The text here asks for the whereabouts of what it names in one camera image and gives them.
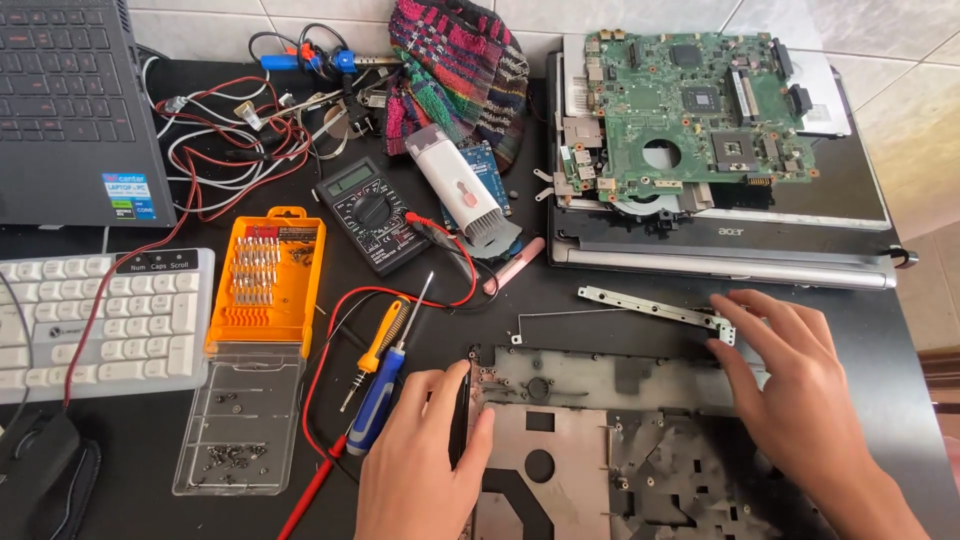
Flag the person's right hand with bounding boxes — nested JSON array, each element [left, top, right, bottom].
[[705, 288, 877, 490]]

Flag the white keyboard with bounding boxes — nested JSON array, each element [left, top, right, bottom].
[[0, 247, 216, 407]]

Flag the grey round plastic piece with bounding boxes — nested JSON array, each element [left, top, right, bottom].
[[456, 219, 524, 261]]

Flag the silver metal hinge bracket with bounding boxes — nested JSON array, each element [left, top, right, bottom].
[[577, 285, 738, 347]]

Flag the black power plug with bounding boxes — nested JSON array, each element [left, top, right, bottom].
[[343, 103, 378, 141]]

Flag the black computer mouse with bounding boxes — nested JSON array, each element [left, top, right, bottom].
[[0, 410, 83, 528]]

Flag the tangled red wire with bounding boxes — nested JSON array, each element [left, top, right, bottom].
[[63, 75, 314, 411]]

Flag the blue handled screwdriver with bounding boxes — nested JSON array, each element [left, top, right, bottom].
[[344, 270, 436, 458]]

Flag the silver disassembled laptop base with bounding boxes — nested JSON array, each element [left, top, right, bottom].
[[545, 51, 921, 291]]

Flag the thin metal wire bracket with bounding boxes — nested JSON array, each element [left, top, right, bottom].
[[511, 307, 639, 346]]

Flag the black mouse pad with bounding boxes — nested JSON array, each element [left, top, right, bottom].
[[0, 435, 103, 540]]

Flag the small blue circuit board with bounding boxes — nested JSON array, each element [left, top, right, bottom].
[[440, 140, 513, 231]]

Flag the colourful woven cloth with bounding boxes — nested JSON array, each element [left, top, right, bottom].
[[383, 0, 531, 175]]

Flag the red multimeter test lead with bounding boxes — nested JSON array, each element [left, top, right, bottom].
[[276, 212, 481, 540]]

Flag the yellow handled screwdriver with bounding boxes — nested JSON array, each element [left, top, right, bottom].
[[339, 295, 413, 414]]

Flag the clear plastic lid with screws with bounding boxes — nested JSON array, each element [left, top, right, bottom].
[[171, 342, 308, 498]]

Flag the orange screwdriver bit case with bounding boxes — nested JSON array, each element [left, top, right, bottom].
[[204, 205, 328, 360]]

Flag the black laptop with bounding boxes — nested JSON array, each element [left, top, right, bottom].
[[0, 0, 178, 228]]

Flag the person's left hand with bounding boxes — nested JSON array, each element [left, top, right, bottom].
[[354, 360, 497, 540]]

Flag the tangled white cables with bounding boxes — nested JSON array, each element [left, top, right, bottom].
[[141, 54, 350, 216]]

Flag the white cleaning brush tool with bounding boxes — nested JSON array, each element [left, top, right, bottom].
[[404, 123, 510, 249]]

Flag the grey laptop palmrest chassis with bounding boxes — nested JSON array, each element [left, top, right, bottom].
[[448, 341, 834, 540]]

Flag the pink plastic stick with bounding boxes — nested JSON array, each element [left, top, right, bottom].
[[483, 236, 547, 297]]

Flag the black digital multimeter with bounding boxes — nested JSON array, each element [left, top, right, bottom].
[[314, 156, 433, 278]]

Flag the blue soldering iron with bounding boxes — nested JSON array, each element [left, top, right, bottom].
[[258, 43, 402, 78]]

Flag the green laptop motherboard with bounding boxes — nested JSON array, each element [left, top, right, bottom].
[[558, 28, 820, 205]]

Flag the black multimeter test lead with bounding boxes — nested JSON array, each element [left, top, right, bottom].
[[296, 223, 501, 485]]

